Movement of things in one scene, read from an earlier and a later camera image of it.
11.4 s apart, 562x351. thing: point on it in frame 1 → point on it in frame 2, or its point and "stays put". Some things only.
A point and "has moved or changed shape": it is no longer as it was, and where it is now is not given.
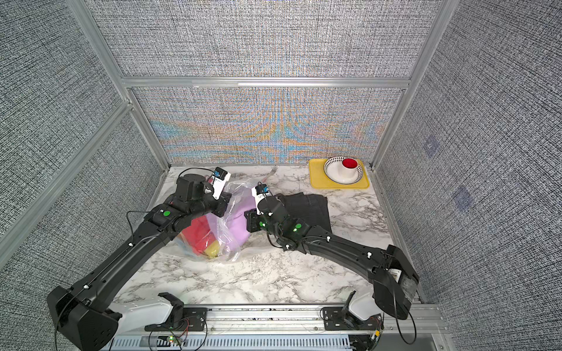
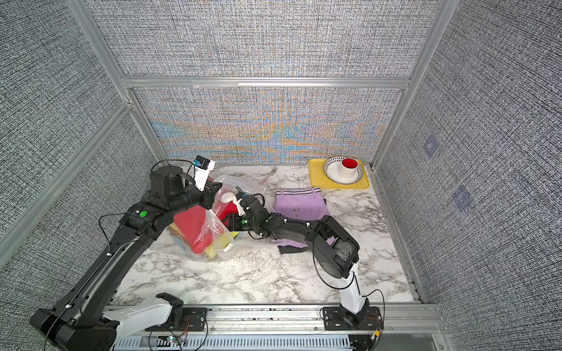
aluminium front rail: (299, 320) stays put
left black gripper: (223, 199) → (209, 191)
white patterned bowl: (332, 167) stays put
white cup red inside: (347, 168) stays put
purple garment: (233, 222) → (302, 204)
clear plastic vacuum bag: (221, 238) has moved or changed shape
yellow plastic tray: (318, 179) stays put
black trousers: (311, 208) has moved or changed shape
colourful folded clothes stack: (199, 235) stays put
